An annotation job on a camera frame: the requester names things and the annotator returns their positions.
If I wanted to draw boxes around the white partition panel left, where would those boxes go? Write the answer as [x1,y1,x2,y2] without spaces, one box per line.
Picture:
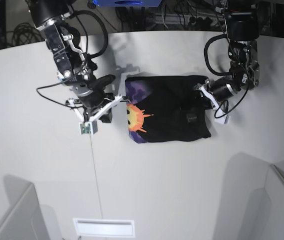
[0,175,50,240]

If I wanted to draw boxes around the coiled black cable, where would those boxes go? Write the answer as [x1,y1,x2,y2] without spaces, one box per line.
[11,22,44,47]

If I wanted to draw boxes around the black T-shirt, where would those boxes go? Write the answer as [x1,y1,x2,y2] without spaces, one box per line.
[125,75,211,144]

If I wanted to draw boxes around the white table slot plate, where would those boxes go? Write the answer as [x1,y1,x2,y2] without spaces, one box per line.
[73,218,136,238]

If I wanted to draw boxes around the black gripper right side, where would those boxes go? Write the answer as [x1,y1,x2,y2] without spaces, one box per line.
[70,74,114,124]

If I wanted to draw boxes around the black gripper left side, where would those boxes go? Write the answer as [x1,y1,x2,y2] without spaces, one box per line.
[205,77,241,103]

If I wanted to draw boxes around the white partition panel right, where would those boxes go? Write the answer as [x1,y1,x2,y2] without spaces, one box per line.
[241,163,284,240]

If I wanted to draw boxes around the black robot arm left side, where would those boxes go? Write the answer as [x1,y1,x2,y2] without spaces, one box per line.
[204,0,260,103]

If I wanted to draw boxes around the blue box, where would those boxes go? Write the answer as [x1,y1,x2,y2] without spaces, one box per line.
[92,0,162,7]

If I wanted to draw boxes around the white partition panel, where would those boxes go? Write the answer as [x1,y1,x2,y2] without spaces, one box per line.
[241,163,284,240]
[0,175,50,240]

